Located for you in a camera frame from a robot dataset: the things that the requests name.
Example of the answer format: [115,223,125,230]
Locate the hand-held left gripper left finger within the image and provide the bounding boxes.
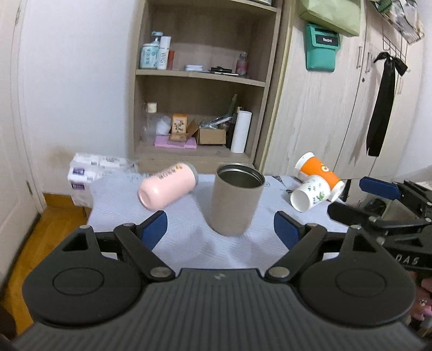
[61,210,176,281]

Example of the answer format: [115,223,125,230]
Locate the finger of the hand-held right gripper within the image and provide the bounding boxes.
[359,176,406,200]
[327,201,383,229]

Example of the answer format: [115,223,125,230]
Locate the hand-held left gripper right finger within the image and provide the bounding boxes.
[265,211,379,282]

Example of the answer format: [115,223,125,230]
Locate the beige metal cup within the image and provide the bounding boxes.
[206,163,265,236]

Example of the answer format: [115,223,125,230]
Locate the white floral paper cup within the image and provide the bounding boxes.
[290,175,332,212]

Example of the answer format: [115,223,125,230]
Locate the orange paper cup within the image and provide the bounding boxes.
[294,152,346,202]

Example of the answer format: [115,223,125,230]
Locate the person's right hand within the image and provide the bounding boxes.
[409,270,432,327]

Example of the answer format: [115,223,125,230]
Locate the pale quilted table cloth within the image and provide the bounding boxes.
[86,170,352,271]

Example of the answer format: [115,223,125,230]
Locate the pink bottle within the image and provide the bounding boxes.
[138,162,199,212]
[235,53,249,77]

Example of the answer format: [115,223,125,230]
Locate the black ribbon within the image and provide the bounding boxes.
[367,52,409,157]

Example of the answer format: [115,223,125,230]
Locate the pink book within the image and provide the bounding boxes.
[154,135,198,150]

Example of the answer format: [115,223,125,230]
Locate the pack of tissue rolls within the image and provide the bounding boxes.
[67,153,136,207]

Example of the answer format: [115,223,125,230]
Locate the light wooden wardrobe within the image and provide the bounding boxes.
[262,0,432,207]

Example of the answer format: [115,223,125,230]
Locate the small white jar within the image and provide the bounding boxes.
[156,116,173,136]

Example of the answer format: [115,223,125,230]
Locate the white paper roll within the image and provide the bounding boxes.
[230,110,253,154]

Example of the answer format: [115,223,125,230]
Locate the floral card box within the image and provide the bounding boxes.
[170,114,190,136]

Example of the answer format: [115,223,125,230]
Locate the clear bottle with cream cap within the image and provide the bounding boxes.
[141,102,160,143]

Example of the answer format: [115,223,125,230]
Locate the open cardboard box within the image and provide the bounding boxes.
[187,118,227,146]

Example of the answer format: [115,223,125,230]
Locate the dark tall bottle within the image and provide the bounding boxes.
[227,94,239,148]

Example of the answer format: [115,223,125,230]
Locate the teal box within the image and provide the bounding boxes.
[305,22,342,72]

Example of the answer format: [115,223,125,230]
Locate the wooden bookshelf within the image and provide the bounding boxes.
[128,0,283,173]

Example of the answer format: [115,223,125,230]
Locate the white door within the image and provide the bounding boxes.
[0,0,46,291]

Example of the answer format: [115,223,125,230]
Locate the teal and white pump bottle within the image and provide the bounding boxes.
[140,31,163,70]

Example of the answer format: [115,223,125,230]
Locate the white tube bottle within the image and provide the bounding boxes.
[156,35,172,70]

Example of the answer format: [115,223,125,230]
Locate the green bag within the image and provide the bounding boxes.
[299,0,362,37]

